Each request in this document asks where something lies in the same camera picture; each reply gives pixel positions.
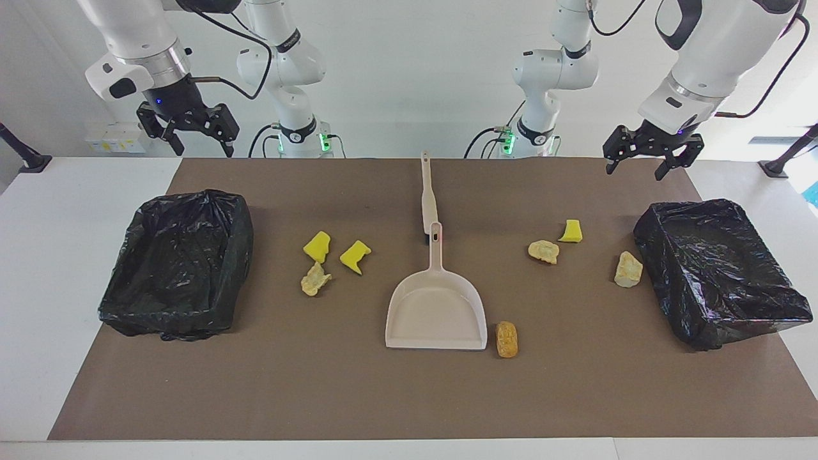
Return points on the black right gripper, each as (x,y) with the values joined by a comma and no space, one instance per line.
(174,102)

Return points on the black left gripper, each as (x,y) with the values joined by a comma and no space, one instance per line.
(658,140)

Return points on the yellow sponge piece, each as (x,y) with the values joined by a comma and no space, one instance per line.
(353,255)
(317,246)
(572,232)

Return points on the pale striped bread piece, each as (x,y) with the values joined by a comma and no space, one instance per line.
(628,271)

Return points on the pale lumpy bread piece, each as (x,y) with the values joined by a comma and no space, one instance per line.
(544,252)

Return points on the pale food piece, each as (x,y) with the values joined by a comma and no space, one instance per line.
(314,281)

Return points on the beige hand brush black bristles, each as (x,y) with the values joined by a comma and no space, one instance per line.
(428,204)

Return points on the brown bread loaf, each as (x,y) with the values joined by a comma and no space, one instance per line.
(507,339)

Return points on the beige plastic dustpan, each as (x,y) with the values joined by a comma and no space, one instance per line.
(434,313)

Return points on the bin lined with black bag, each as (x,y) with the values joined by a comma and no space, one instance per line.
(716,275)
(179,268)

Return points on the white box with yellow label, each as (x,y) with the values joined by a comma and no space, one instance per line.
(115,137)

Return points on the blue object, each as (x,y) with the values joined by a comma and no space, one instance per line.
(813,195)

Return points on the brown table mat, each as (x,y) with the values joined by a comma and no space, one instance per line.
(383,396)

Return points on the black camera stand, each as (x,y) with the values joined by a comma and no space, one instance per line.
(29,160)
(776,167)

